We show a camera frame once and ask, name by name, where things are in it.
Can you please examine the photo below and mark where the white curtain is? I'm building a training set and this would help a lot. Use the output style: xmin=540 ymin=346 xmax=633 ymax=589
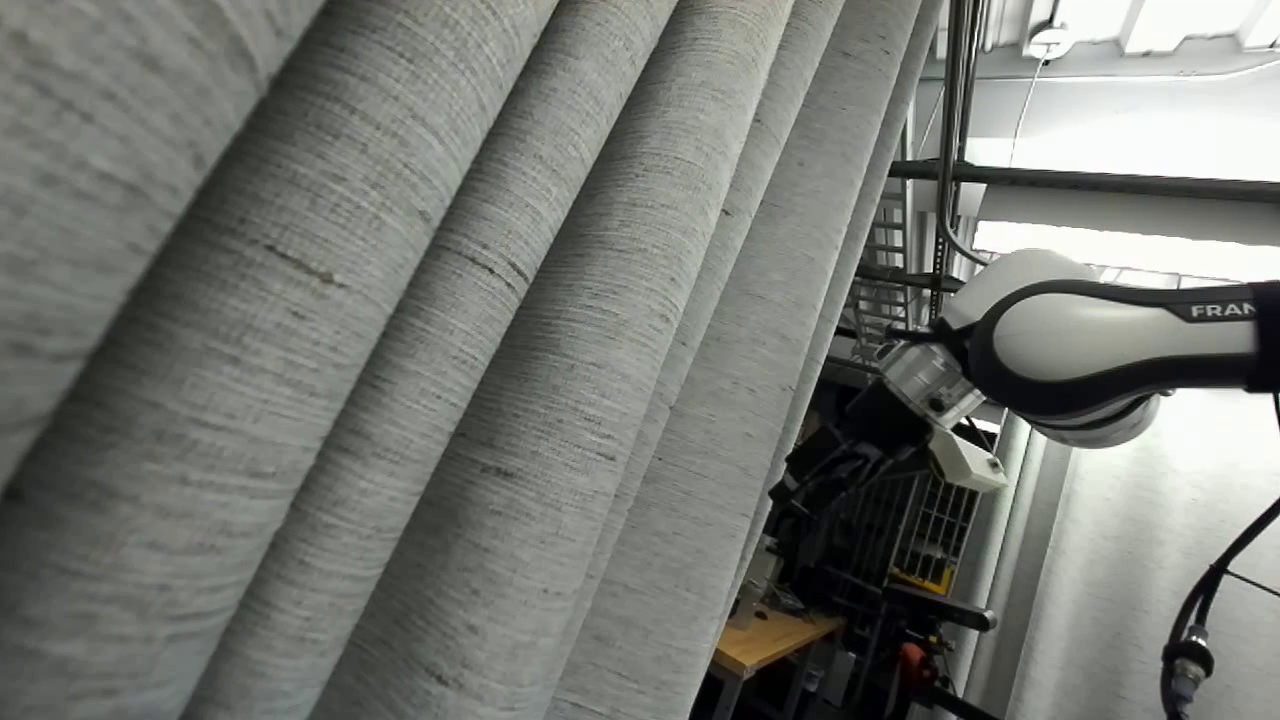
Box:
xmin=958 ymin=392 xmax=1280 ymax=720

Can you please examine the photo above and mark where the light grey curtain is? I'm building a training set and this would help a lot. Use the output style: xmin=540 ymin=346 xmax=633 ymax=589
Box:
xmin=0 ymin=0 xmax=947 ymax=720

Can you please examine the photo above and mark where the metal staircase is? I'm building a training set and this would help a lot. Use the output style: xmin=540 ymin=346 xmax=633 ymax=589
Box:
xmin=842 ymin=186 xmax=915 ymax=363

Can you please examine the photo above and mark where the wooden table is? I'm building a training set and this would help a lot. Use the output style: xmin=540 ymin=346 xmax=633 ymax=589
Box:
xmin=700 ymin=606 xmax=847 ymax=720

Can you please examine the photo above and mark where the bundle of black pipes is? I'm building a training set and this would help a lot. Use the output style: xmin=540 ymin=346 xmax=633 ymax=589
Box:
xmin=928 ymin=0 xmax=997 ymax=323

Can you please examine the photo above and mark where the black metal beam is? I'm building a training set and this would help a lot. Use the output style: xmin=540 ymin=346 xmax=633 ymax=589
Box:
xmin=888 ymin=158 xmax=1280 ymax=206

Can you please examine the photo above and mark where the white ceiling sensor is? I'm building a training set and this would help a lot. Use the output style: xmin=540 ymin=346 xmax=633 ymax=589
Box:
xmin=1022 ymin=22 xmax=1077 ymax=63

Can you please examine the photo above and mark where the black wire rack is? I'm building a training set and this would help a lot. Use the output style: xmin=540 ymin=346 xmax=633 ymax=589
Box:
xmin=812 ymin=462 xmax=986 ymax=601

